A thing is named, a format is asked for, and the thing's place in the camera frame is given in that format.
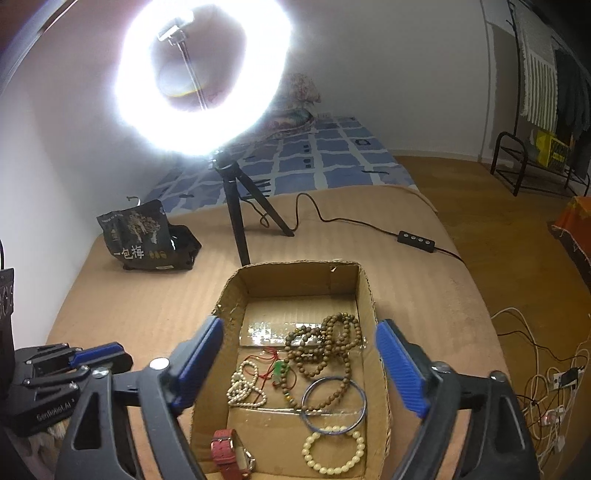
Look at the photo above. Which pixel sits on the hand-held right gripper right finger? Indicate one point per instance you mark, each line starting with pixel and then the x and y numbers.
pixel 401 364

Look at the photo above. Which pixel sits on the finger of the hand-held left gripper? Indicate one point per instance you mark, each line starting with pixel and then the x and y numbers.
pixel 55 378
pixel 104 355

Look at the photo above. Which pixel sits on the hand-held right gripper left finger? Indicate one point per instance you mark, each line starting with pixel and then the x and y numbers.
pixel 198 360

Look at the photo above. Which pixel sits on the blue bangle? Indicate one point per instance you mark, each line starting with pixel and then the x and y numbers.
pixel 364 401

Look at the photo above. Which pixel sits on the cardboard box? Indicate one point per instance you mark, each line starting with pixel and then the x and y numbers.
pixel 300 286

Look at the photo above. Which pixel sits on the black box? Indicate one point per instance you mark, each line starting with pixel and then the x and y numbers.
pixel 5 314

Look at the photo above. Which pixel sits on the black snack bag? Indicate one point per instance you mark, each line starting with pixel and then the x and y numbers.
pixel 138 240

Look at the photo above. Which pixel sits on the black tripod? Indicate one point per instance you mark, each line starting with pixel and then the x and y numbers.
pixel 238 221

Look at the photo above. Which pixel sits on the white power strip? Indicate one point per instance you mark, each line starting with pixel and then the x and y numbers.
pixel 567 377

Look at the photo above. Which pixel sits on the blue patterned bedsheet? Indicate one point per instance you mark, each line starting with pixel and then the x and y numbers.
pixel 332 157

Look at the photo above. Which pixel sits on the orange cloth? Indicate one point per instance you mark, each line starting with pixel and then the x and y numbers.
pixel 575 221

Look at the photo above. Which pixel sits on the black clothes rack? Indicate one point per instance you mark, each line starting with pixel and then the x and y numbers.
pixel 501 152

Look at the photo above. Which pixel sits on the yellow box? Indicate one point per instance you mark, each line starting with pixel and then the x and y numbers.
pixel 551 150

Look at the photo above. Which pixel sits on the rolled floral quilt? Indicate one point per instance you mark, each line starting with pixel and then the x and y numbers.
pixel 300 92

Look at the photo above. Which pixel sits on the dark hanging clothes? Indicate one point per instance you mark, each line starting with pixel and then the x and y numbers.
pixel 572 92

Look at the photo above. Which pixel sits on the white striped cloth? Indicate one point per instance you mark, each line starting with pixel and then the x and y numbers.
pixel 538 69

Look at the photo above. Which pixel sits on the phone clamp holder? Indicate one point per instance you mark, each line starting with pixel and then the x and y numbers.
pixel 173 30

